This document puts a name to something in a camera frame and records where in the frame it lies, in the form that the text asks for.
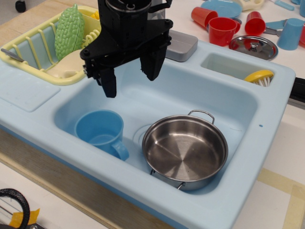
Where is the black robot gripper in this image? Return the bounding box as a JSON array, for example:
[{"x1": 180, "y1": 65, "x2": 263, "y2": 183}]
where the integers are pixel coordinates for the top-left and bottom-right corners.
[{"x1": 81, "y1": 0, "x2": 173, "y2": 98}]

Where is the light blue plastic cup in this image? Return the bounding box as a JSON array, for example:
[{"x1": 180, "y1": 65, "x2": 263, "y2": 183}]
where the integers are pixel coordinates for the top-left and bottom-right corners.
[{"x1": 74, "y1": 110, "x2": 129, "y2": 161}]

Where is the red plastic cup lying left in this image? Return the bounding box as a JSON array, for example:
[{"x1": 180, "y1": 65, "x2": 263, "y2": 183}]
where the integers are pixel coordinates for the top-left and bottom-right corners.
[{"x1": 191, "y1": 7, "x2": 218, "y2": 29}]

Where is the stainless steel pot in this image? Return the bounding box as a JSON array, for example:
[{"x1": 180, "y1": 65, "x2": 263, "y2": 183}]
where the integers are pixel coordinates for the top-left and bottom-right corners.
[{"x1": 142, "y1": 110, "x2": 228, "y2": 191}]

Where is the red plastic cup front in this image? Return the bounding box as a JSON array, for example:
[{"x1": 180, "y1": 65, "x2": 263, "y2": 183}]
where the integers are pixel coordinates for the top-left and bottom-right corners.
[{"x1": 208, "y1": 17, "x2": 241, "y2": 47}]

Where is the steel pot lid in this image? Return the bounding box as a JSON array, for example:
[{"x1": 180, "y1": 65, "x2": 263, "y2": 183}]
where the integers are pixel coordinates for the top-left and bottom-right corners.
[{"x1": 229, "y1": 36, "x2": 278, "y2": 61}]

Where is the red plastic cup upside down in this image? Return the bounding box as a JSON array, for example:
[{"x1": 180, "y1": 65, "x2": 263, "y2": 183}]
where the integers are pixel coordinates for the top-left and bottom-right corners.
[{"x1": 244, "y1": 11, "x2": 266, "y2": 36}]

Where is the blue plastic cup upside down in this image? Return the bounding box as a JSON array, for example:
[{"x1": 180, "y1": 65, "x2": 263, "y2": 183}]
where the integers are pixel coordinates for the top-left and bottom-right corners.
[{"x1": 277, "y1": 18, "x2": 305, "y2": 51}]

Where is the cream plastic plate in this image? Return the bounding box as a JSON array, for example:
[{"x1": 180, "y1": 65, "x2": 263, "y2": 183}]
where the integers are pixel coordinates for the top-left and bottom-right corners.
[{"x1": 46, "y1": 50, "x2": 83, "y2": 79}]

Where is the yellow toy in rack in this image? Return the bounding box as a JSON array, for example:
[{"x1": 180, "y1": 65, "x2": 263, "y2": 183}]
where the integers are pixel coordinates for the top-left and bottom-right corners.
[{"x1": 90, "y1": 11, "x2": 100, "y2": 20}]

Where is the green bitter melon toy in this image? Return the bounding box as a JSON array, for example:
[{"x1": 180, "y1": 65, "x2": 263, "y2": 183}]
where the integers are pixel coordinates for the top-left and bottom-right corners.
[{"x1": 54, "y1": 4, "x2": 85, "y2": 61}]

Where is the yellow dish rack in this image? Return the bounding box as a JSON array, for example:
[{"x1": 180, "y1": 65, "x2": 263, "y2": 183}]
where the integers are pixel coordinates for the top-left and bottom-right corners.
[{"x1": 0, "y1": 6, "x2": 101, "y2": 85}]

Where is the blue plastic plate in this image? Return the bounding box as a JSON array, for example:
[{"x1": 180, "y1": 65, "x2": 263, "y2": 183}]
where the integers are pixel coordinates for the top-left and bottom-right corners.
[{"x1": 201, "y1": 0, "x2": 242, "y2": 19}]

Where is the light blue toy sink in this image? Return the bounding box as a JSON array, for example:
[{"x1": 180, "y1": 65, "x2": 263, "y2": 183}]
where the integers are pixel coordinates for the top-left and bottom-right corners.
[{"x1": 0, "y1": 42, "x2": 295, "y2": 229}]

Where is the metal utensil in rack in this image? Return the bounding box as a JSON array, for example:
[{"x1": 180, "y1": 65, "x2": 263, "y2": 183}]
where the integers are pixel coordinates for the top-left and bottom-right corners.
[{"x1": 1, "y1": 48, "x2": 28, "y2": 65}]

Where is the black caster wheel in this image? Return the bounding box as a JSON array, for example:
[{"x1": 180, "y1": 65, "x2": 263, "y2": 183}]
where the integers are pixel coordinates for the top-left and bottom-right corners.
[{"x1": 15, "y1": 0, "x2": 26, "y2": 13}]

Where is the yellow dish brush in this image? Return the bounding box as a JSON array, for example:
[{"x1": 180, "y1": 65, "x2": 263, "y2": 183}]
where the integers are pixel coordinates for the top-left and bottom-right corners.
[{"x1": 244, "y1": 70, "x2": 274, "y2": 87}]

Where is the cream toy appliance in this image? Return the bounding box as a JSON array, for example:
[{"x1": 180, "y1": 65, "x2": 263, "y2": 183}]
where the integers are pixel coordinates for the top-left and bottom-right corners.
[{"x1": 236, "y1": 0, "x2": 264, "y2": 11}]

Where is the blue toy utensil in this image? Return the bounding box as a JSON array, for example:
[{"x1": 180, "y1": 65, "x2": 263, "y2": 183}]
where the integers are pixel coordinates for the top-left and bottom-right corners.
[{"x1": 264, "y1": 19, "x2": 287, "y2": 37}]

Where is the black clamp at right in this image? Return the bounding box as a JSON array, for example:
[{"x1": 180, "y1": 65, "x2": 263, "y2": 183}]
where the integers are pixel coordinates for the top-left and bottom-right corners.
[{"x1": 288, "y1": 77, "x2": 305, "y2": 109}]

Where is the orange tape piece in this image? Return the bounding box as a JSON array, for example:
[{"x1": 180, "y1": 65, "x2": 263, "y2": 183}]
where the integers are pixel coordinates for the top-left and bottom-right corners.
[{"x1": 9, "y1": 208, "x2": 40, "y2": 229}]

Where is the black braided cable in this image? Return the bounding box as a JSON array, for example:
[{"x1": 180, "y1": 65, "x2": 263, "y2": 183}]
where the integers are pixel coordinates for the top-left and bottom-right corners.
[{"x1": 0, "y1": 188, "x2": 31, "y2": 227}]

